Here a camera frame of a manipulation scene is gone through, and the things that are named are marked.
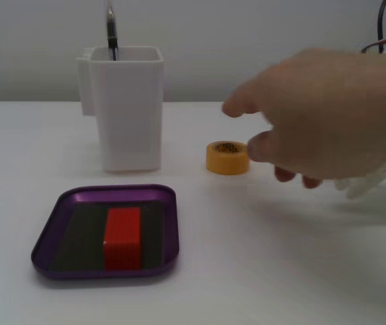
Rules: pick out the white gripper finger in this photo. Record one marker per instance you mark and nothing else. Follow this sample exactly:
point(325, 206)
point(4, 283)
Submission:
point(372, 179)
point(343, 184)

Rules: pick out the bare human hand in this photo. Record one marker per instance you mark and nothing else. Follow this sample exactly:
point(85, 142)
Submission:
point(332, 111)

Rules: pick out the yellow masking tape roll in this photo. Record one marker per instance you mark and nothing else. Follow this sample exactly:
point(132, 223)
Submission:
point(225, 162)

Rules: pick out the black ballpoint pen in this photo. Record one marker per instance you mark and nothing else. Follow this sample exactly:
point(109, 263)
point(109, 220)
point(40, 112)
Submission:
point(111, 34)

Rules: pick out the purple metal tray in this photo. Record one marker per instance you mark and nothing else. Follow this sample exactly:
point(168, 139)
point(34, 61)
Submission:
point(78, 237)

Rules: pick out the white plastic pen holder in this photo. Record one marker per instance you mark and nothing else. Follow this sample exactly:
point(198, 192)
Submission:
point(128, 111)

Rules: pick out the red cube block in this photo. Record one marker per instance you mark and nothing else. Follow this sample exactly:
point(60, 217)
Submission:
point(122, 237)

